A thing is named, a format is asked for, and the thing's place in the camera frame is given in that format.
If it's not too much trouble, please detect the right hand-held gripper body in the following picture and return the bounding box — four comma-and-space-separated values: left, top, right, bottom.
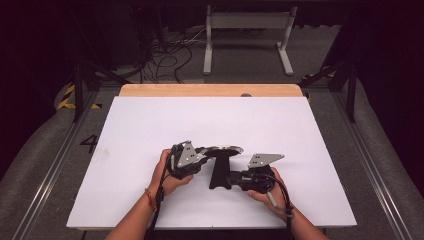
237, 152, 286, 195

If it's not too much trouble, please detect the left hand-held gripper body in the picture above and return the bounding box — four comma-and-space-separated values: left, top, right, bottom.
169, 139, 205, 180

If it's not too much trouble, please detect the metal pan with black handle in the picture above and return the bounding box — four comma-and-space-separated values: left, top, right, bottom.
201, 145, 245, 191

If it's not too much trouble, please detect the person's left hand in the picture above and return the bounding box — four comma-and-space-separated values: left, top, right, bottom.
149, 148, 195, 198

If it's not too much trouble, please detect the person's right hand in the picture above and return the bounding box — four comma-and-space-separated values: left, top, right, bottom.
246, 166, 290, 219

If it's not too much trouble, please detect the white table cover board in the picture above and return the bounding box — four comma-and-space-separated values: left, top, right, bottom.
66, 96, 358, 230

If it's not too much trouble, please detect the black metal stand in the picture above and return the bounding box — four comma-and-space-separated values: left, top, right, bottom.
68, 9, 133, 124
298, 59, 360, 124

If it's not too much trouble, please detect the yellow black floor tape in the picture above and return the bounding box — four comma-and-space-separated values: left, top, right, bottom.
57, 84, 103, 111

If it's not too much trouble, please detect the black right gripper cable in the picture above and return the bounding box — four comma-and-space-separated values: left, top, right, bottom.
263, 173, 295, 240

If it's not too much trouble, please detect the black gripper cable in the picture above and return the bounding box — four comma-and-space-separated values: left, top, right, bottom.
144, 149, 178, 240
263, 173, 295, 240

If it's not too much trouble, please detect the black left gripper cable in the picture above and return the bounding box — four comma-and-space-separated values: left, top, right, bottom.
144, 149, 178, 240

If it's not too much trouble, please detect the red wrist bracelet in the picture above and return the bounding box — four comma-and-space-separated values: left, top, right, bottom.
144, 188, 158, 213

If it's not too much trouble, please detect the bundle of floor cables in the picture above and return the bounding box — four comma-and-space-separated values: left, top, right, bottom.
138, 28, 208, 85

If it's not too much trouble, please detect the aluminium floor rail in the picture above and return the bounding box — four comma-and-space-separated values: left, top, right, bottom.
11, 87, 108, 240
331, 89, 418, 240

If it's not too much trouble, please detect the white metal table frame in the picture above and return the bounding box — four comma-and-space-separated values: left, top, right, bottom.
202, 4, 298, 77

